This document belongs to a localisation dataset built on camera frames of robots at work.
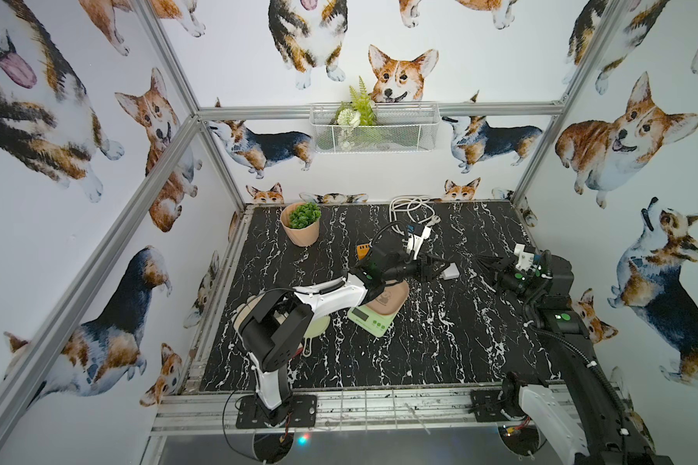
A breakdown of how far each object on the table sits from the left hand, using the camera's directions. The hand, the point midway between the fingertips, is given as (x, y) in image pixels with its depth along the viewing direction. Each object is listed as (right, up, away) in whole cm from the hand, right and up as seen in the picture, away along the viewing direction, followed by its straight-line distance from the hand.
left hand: (450, 261), depth 76 cm
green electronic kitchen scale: (-20, -20, +11) cm, 30 cm away
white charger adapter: (+7, -6, +22) cm, 23 cm away
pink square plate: (-14, -13, +14) cm, 24 cm away
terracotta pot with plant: (-45, +11, +24) cm, 52 cm away
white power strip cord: (-3, +15, +33) cm, 36 cm away
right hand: (+4, +3, -4) cm, 6 cm away
